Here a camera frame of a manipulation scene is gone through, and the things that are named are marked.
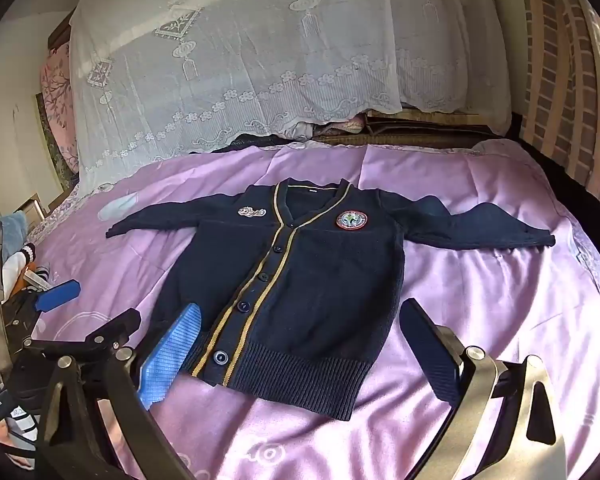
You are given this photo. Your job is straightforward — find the folded bedding pile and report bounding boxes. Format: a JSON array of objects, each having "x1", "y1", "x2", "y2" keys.
[{"x1": 280, "y1": 112, "x2": 372, "y2": 140}]

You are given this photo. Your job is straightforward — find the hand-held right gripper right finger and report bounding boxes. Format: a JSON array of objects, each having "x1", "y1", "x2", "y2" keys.
[{"x1": 399, "y1": 298, "x2": 568, "y2": 480}]

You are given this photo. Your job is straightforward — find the small picture frame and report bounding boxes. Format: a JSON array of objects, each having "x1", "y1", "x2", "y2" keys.
[{"x1": 16, "y1": 194, "x2": 46, "y2": 222}]

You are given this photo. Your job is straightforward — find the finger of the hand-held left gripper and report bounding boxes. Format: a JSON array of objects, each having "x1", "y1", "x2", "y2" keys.
[
  {"x1": 22, "y1": 308, "x2": 142, "y2": 361},
  {"x1": 2, "y1": 280, "x2": 82, "y2": 322}
]

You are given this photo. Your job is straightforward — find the white lace cloth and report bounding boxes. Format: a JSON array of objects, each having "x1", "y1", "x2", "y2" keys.
[{"x1": 69, "y1": 0, "x2": 512, "y2": 196}]

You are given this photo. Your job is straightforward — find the light blue cloth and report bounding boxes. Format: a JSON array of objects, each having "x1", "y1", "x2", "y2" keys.
[{"x1": 0, "y1": 211, "x2": 29, "y2": 262}]

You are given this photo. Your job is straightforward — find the pink floral pillow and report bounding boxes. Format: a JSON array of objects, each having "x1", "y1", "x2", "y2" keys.
[{"x1": 39, "y1": 42, "x2": 82, "y2": 177}]

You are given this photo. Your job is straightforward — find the navy knit cardigan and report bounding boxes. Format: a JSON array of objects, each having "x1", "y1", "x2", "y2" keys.
[{"x1": 105, "y1": 177, "x2": 553, "y2": 421}]

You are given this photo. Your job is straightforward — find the brown woven mat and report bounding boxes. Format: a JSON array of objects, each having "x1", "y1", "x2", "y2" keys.
[{"x1": 312, "y1": 112, "x2": 511, "y2": 149}]

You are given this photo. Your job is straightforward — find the white striped garment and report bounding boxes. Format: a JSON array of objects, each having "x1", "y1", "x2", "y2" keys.
[{"x1": 0, "y1": 241, "x2": 52, "y2": 292}]

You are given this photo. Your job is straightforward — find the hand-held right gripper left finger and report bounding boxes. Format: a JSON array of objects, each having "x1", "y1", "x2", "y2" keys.
[{"x1": 35, "y1": 302, "x2": 203, "y2": 480}]

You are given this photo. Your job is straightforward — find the pink blanket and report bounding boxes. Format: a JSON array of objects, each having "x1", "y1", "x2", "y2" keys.
[{"x1": 30, "y1": 140, "x2": 600, "y2": 480}]

